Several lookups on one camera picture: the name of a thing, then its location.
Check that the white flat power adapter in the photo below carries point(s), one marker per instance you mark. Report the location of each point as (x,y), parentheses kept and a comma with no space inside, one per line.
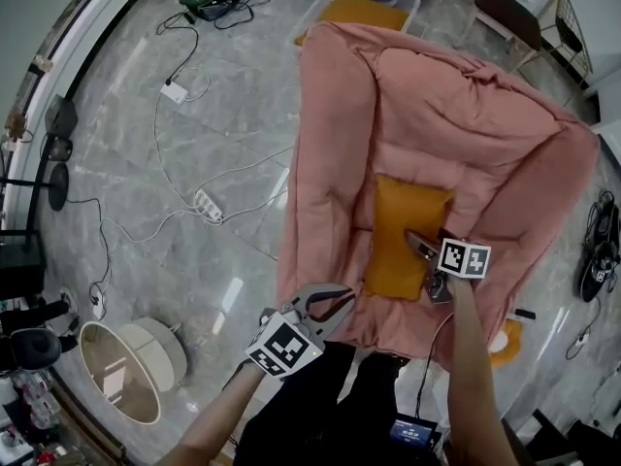
(173,92)

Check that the black standing fan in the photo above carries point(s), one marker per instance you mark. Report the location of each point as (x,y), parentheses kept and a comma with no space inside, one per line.
(58,187)

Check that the yellow flower cushion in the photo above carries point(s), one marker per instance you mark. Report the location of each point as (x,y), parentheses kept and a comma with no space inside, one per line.
(507,345)

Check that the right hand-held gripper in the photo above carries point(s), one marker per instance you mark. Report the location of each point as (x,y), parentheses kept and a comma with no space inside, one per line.
(463,257)

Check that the person's right forearm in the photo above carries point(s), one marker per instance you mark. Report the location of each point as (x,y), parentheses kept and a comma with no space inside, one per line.
(470,367)

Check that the white power strip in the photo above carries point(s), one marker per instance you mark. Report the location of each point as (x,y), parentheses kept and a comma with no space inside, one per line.
(208,205)

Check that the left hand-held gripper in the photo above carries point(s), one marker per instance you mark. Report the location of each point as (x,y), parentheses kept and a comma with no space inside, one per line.
(284,347)

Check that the pink lounge chair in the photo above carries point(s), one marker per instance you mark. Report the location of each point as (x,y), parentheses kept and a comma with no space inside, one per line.
(436,114)

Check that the black screen device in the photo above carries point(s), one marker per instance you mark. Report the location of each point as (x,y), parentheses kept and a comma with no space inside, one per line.
(412,432)

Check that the person's left forearm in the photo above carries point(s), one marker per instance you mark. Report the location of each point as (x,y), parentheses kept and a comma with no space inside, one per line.
(228,406)

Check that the small white plug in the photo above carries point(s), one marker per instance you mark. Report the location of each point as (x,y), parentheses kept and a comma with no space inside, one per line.
(581,340)

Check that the dark grey box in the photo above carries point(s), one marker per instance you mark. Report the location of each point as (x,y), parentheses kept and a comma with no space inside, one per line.
(61,114)

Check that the orange rectangular pillow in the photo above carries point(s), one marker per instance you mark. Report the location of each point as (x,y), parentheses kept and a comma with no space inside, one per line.
(407,221)

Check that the black low cabinet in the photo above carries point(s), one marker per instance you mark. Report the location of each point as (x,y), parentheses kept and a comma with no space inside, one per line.
(22,260)

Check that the person's black trousers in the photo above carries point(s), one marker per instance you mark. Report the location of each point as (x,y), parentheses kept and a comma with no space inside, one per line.
(315,406)

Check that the brown seat chair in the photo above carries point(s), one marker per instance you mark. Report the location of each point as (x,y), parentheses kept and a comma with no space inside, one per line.
(509,12)

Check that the dark wooden table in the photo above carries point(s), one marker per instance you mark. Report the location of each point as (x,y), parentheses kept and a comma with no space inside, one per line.
(558,444)

